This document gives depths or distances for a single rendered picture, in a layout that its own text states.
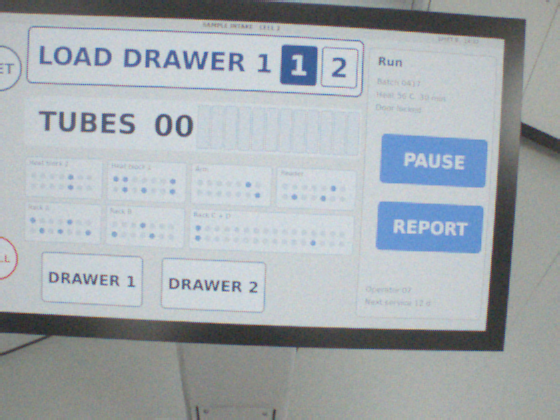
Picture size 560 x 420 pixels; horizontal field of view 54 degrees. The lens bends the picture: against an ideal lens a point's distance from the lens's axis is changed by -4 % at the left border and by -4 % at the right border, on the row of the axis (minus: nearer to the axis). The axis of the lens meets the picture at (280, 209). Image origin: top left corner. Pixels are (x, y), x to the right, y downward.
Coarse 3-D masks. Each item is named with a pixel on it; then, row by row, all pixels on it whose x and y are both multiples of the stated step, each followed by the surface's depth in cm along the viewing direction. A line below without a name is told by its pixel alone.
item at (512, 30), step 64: (0, 0) 48; (64, 0) 49; (128, 0) 49; (192, 0) 49; (256, 0) 49; (512, 64) 50; (512, 128) 51; (512, 192) 51; (0, 320) 50; (64, 320) 51; (128, 320) 51
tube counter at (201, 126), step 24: (168, 120) 50; (192, 120) 50; (216, 120) 50; (240, 120) 50; (264, 120) 50; (288, 120) 50; (312, 120) 50; (336, 120) 50; (360, 120) 50; (168, 144) 50; (192, 144) 50; (216, 144) 50; (240, 144) 50; (264, 144) 50; (288, 144) 50; (312, 144) 50; (336, 144) 50
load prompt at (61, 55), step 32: (32, 32) 49; (64, 32) 49; (96, 32) 49; (128, 32) 49; (160, 32) 49; (192, 32) 49; (32, 64) 49; (64, 64) 49; (96, 64) 49; (128, 64) 49; (160, 64) 49; (192, 64) 49; (224, 64) 49; (256, 64) 50; (288, 64) 50; (320, 64) 50; (352, 64) 50; (352, 96) 50
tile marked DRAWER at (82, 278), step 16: (48, 256) 50; (64, 256) 50; (80, 256) 50; (96, 256) 50; (112, 256) 50; (128, 256) 50; (48, 272) 50; (64, 272) 50; (80, 272) 50; (96, 272) 50; (112, 272) 50; (128, 272) 50; (48, 288) 50; (64, 288) 50; (80, 288) 50; (96, 288) 50; (112, 288) 50; (128, 288) 50; (80, 304) 50; (96, 304) 50; (112, 304) 51; (128, 304) 51
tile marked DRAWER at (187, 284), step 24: (168, 264) 50; (192, 264) 50; (216, 264) 51; (240, 264) 51; (264, 264) 51; (168, 288) 51; (192, 288) 51; (216, 288) 51; (240, 288) 51; (264, 288) 51; (240, 312) 51; (264, 312) 51
